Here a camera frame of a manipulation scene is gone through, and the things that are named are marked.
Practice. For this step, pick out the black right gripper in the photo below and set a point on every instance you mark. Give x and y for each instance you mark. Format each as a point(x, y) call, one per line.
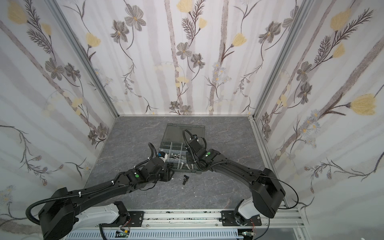
point(193, 147)

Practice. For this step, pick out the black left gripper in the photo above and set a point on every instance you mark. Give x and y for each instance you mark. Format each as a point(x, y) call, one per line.
point(167, 173)

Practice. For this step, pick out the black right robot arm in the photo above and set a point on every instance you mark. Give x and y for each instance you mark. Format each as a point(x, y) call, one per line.
point(267, 191)

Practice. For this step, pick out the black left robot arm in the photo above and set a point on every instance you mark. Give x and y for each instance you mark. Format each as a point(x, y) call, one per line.
point(58, 214)

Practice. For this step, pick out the grey plastic organizer box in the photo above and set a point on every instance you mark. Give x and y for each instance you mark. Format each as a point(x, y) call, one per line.
point(174, 145)

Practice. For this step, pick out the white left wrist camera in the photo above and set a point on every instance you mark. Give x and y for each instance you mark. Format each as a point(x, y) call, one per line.
point(163, 155)

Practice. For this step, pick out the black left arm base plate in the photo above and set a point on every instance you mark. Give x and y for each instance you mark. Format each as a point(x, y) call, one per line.
point(130, 219)

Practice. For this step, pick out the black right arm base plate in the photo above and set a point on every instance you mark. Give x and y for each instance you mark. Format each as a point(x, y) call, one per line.
point(234, 219)

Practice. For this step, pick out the white slotted cable duct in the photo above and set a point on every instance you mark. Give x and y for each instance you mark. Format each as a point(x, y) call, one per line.
point(189, 234)

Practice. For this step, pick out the aluminium front rail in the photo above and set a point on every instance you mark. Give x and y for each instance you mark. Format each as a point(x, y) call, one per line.
point(209, 219)

